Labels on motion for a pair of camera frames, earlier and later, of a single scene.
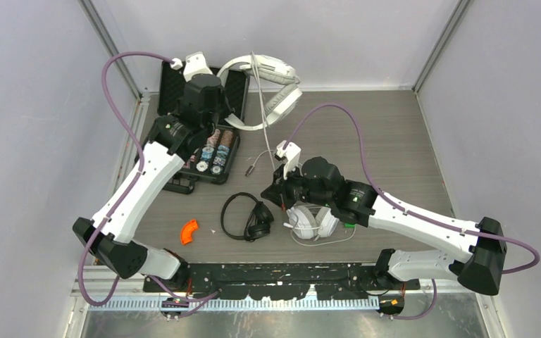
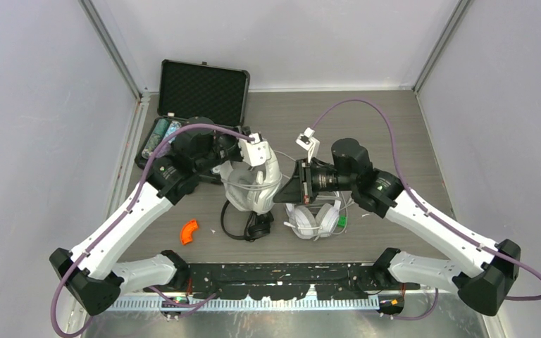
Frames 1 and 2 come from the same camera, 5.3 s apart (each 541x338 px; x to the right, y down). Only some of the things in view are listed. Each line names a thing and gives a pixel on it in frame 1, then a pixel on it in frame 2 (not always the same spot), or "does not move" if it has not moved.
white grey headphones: [310, 220] does not move
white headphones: [282, 89] → [249, 189]
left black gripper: [225, 109] → [237, 155]
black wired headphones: [259, 225] does not move
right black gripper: [278, 191] does not move
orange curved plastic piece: [187, 230] does not move
